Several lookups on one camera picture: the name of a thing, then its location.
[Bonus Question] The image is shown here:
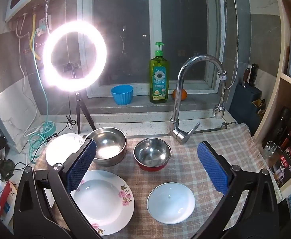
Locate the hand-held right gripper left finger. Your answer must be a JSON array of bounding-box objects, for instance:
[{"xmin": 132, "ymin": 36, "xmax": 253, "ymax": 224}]
[{"xmin": 13, "ymin": 138, "xmax": 104, "ymax": 239}]

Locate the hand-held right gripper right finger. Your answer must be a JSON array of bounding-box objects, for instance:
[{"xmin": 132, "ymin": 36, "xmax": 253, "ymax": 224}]
[{"xmin": 190, "ymin": 141, "xmax": 280, "ymax": 239}]

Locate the plain white plate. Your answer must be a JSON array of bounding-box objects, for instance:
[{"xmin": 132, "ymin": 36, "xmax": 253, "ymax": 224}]
[{"xmin": 45, "ymin": 133, "xmax": 87, "ymax": 166}]

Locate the large steel bowl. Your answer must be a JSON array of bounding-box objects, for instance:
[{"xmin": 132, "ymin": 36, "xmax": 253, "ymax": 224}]
[{"xmin": 85, "ymin": 127, "xmax": 127, "ymax": 167}]

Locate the floral white plate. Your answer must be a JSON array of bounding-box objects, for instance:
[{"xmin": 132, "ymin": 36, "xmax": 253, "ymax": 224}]
[{"xmin": 70, "ymin": 170, "xmax": 135, "ymax": 236}]

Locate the white ceramic bowl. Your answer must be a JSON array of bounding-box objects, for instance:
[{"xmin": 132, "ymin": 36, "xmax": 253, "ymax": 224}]
[{"xmin": 147, "ymin": 182, "xmax": 196, "ymax": 224}]

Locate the red steel bowl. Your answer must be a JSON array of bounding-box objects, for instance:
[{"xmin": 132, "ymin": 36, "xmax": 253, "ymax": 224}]
[{"xmin": 133, "ymin": 138, "xmax": 172, "ymax": 172}]

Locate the checked table cloth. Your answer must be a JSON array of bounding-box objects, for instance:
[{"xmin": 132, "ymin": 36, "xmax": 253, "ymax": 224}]
[{"xmin": 33, "ymin": 123, "xmax": 283, "ymax": 239}]

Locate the metal sink pump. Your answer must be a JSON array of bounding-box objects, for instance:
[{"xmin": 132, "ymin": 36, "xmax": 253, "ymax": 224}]
[{"xmin": 221, "ymin": 121, "xmax": 237, "ymax": 130}]

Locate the red and white box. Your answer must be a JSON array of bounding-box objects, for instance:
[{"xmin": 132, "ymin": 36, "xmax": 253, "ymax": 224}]
[{"xmin": 0, "ymin": 179, "xmax": 18, "ymax": 221}]

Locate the black tripod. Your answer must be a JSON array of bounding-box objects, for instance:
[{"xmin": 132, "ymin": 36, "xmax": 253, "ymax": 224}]
[{"xmin": 76, "ymin": 92, "xmax": 96, "ymax": 133}]

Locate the clear glass cup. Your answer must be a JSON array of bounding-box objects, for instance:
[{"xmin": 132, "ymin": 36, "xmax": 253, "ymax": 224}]
[{"xmin": 262, "ymin": 141, "xmax": 278, "ymax": 160}]

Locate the red printed box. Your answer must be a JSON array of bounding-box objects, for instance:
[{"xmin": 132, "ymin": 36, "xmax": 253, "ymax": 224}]
[{"xmin": 270, "ymin": 146, "xmax": 291, "ymax": 187}]

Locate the dark knife block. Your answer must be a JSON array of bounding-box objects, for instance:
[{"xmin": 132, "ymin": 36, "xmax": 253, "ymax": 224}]
[{"xmin": 229, "ymin": 83, "xmax": 267, "ymax": 130}]

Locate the chrome faucet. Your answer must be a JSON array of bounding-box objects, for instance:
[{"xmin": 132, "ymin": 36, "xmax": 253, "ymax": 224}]
[{"xmin": 169, "ymin": 54, "xmax": 228, "ymax": 144}]

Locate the blue ribbed cup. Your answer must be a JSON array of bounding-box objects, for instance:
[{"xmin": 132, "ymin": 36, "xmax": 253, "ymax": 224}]
[{"xmin": 111, "ymin": 85, "xmax": 134, "ymax": 105}]

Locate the orange fruit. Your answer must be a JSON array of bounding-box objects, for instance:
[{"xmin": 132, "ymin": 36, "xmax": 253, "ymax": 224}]
[{"xmin": 172, "ymin": 88, "xmax": 187, "ymax": 102}]

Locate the dark bottle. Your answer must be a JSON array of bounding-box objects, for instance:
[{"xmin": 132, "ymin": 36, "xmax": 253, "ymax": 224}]
[{"xmin": 278, "ymin": 107, "xmax": 291, "ymax": 143}]

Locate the green dish soap bottle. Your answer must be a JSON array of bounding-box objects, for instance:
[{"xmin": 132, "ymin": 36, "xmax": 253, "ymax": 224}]
[{"xmin": 149, "ymin": 42, "xmax": 167, "ymax": 103}]

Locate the wooden shelf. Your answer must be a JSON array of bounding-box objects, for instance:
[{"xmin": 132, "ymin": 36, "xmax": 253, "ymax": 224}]
[{"xmin": 252, "ymin": 0, "xmax": 291, "ymax": 205}]

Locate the window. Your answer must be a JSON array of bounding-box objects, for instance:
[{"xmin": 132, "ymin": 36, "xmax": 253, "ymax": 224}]
[{"xmin": 77, "ymin": 0, "xmax": 226, "ymax": 97}]

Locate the black ring light cable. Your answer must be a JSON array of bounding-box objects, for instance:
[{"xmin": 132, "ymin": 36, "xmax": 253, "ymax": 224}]
[{"xmin": 14, "ymin": 115, "xmax": 77, "ymax": 170}]

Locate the green hose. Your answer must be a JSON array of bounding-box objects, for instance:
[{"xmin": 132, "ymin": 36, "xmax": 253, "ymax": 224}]
[{"xmin": 28, "ymin": 32, "xmax": 57, "ymax": 160}]

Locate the brown handled knife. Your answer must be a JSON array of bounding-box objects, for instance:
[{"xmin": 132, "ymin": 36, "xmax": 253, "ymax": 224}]
[{"xmin": 242, "ymin": 68, "xmax": 250, "ymax": 89}]

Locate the black handled knife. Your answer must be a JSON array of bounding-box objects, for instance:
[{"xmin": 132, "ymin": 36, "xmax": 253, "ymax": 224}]
[{"xmin": 250, "ymin": 63, "xmax": 258, "ymax": 86}]

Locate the yellow hose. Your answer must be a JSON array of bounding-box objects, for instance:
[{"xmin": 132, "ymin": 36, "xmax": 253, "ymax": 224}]
[{"xmin": 30, "ymin": 12, "xmax": 41, "ymax": 61}]

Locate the metal bead chain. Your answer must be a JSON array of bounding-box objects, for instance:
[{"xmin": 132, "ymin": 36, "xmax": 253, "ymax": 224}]
[{"xmin": 223, "ymin": 0, "xmax": 243, "ymax": 90}]

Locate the wall outlet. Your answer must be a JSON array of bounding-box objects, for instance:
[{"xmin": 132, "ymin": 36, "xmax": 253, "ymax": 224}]
[{"xmin": 38, "ymin": 15, "xmax": 52, "ymax": 35}]

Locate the metal flex hose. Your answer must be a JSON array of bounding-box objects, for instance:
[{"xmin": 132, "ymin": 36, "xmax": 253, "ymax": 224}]
[{"xmin": 44, "ymin": 0, "xmax": 49, "ymax": 34}]

